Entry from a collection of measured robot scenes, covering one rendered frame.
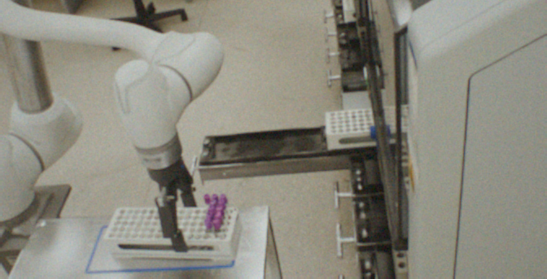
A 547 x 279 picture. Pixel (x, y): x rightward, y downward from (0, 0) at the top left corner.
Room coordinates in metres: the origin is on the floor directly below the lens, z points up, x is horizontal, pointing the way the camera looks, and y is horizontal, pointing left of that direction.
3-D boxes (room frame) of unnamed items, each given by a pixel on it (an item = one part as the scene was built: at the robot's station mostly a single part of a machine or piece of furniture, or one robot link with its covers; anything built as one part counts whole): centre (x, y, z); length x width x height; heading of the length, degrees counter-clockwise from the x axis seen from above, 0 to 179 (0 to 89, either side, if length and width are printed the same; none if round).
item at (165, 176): (0.92, 0.23, 1.03); 0.08 x 0.07 x 0.09; 166
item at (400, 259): (0.74, -0.20, 0.85); 0.12 x 0.02 x 0.06; 170
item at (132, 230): (0.93, 0.26, 0.85); 0.30 x 0.10 x 0.06; 76
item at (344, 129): (1.19, -0.29, 0.83); 0.30 x 0.10 x 0.06; 81
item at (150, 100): (0.93, 0.22, 1.21); 0.13 x 0.11 x 0.16; 146
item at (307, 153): (1.22, -0.11, 0.78); 0.73 x 0.14 x 0.09; 81
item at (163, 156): (0.92, 0.23, 1.10); 0.09 x 0.09 x 0.06
